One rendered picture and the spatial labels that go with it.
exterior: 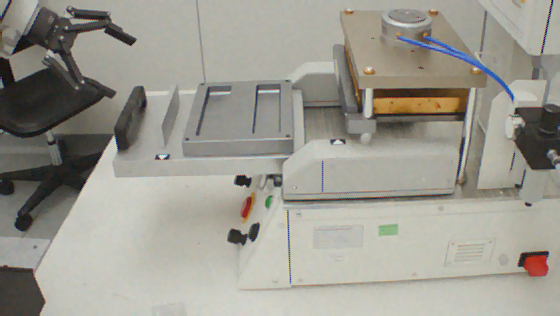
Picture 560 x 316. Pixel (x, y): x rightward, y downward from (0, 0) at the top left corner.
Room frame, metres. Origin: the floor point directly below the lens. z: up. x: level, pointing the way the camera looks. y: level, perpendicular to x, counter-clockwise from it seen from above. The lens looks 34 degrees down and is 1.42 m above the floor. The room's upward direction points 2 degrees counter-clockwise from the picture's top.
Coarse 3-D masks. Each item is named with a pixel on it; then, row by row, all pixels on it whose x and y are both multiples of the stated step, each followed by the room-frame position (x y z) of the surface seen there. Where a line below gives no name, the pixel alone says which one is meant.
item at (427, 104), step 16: (352, 80) 0.77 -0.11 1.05; (384, 96) 0.70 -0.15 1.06; (400, 96) 0.70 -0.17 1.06; (416, 96) 0.70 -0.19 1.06; (432, 96) 0.70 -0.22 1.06; (448, 96) 0.70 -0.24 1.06; (464, 96) 0.69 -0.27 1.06; (384, 112) 0.69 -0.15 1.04; (400, 112) 0.69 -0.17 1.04; (416, 112) 0.69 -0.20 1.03; (432, 112) 0.69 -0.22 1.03; (448, 112) 0.69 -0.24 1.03
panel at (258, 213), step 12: (252, 180) 0.87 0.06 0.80; (252, 192) 0.82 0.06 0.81; (276, 192) 0.68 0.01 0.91; (252, 204) 0.78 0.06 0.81; (264, 204) 0.71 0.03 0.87; (276, 204) 0.65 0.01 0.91; (252, 216) 0.75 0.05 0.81; (264, 216) 0.68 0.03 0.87; (264, 228) 0.65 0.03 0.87; (252, 240) 0.67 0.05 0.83; (240, 252) 0.71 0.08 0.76; (252, 252) 0.65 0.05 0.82; (240, 264) 0.68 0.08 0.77
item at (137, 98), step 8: (136, 88) 0.87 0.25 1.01; (136, 96) 0.84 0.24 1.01; (144, 96) 0.87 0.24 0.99; (128, 104) 0.81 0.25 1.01; (136, 104) 0.81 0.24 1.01; (144, 104) 0.87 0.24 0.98; (128, 112) 0.78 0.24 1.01; (136, 112) 0.81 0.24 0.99; (120, 120) 0.75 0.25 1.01; (128, 120) 0.76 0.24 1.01; (120, 128) 0.73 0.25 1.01; (128, 128) 0.75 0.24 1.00; (120, 136) 0.73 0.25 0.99; (128, 136) 0.74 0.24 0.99; (120, 144) 0.73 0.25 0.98; (128, 144) 0.73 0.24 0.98
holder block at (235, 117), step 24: (216, 96) 0.87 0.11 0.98; (240, 96) 0.84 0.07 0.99; (264, 96) 0.87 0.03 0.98; (288, 96) 0.83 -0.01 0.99; (192, 120) 0.77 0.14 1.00; (216, 120) 0.79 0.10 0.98; (240, 120) 0.76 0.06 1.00; (264, 120) 0.78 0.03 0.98; (288, 120) 0.75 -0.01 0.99; (192, 144) 0.70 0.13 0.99; (216, 144) 0.70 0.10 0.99; (240, 144) 0.70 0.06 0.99; (264, 144) 0.70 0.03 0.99; (288, 144) 0.70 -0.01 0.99
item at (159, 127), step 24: (168, 96) 0.83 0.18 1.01; (192, 96) 0.90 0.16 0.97; (144, 120) 0.82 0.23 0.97; (168, 120) 0.78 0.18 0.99; (144, 144) 0.74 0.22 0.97; (168, 144) 0.74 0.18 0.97; (120, 168) 0.70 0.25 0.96; (144, 168) 0.70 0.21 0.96; (168, 168) 0.69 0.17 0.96; (192, 168) 0.69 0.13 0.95; (216, 168) 0.69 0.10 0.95; (240, 168) 0.69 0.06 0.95; (264, 168) 0.69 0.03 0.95
